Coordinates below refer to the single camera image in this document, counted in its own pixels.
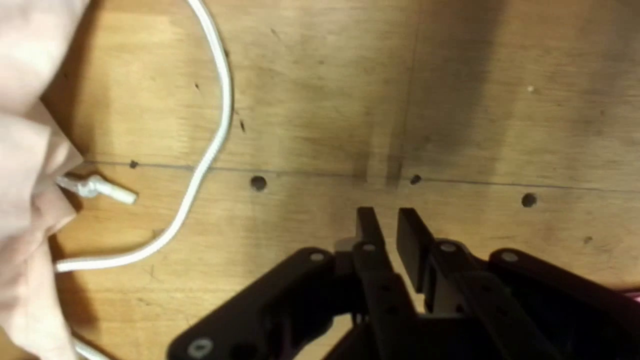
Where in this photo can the peach cloth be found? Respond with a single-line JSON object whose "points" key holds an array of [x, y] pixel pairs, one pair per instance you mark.
{"points": [[35, 36]]}

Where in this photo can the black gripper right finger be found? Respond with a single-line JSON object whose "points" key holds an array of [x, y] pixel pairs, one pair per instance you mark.
{"points": [[475, 312]]}

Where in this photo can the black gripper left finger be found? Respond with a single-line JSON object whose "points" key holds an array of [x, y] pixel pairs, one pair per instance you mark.
{"points": [[390, 309]]}

